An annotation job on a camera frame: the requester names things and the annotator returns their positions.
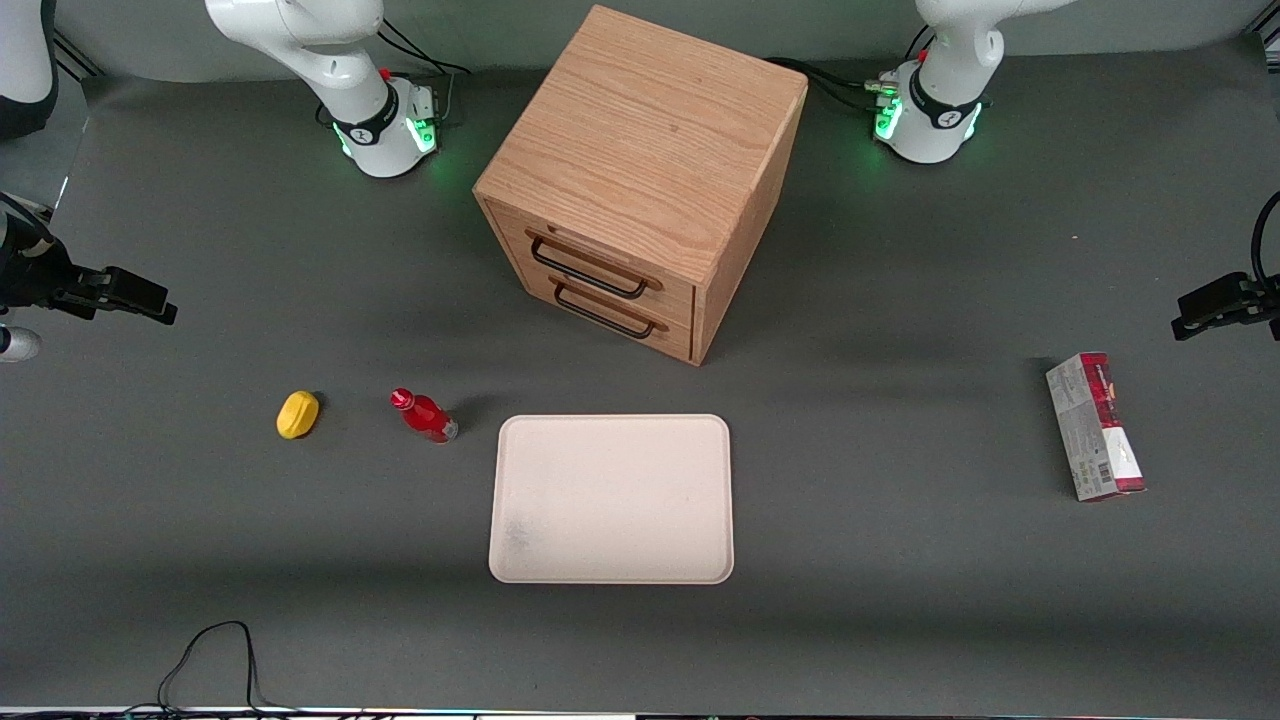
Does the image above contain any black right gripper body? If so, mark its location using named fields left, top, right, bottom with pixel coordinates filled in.
left=0, top=195, right=79, bottom=319

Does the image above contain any red coke bottle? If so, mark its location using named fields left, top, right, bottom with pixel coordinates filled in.
left=389, top=387, right=461, bottom=445

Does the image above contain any cream plastic tray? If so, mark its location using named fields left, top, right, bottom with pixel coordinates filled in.
left=488, top=413, right=736, bottom=587

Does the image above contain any red plaid cardboard box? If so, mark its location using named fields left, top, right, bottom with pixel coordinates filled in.
left=1045, top=351, right=1148, bottom=504

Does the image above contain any yellow toy lemon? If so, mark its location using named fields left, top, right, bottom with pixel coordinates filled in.
left=276, top=390, right=322, bottom=441

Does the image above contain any wooden drawer front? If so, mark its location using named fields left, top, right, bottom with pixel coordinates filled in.
left=486, top=199, right=699, bottom=323
left=520, top=272, right=697, bottom=364

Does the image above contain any wooden drawer cabinet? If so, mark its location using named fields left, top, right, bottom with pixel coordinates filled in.
left=473, top=4, right=810, bottom=367

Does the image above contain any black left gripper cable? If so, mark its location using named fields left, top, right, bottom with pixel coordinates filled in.
left=1249, top=189, right=1280, bottom=288

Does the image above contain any black right arm base cable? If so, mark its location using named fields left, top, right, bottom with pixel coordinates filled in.
left=318, top=18, right=473, bottom=129

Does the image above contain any black arm base cable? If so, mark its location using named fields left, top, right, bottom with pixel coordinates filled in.
left=764, top=24, right=938, bottom=117
left=318, top=18, right=473, bottom=129

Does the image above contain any thin black table cable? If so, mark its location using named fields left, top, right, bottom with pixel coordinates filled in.
left=122, top=620, right=303, bottom=717

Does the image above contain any black left arm base cable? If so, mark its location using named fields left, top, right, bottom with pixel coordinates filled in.
left=764, top=24, right=938, bottom=117

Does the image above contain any black metal drawer handle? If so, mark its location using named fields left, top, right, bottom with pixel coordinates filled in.
left=526, top=231, right=662, bottom=300
left=549, top=279, right=667, bottom=340

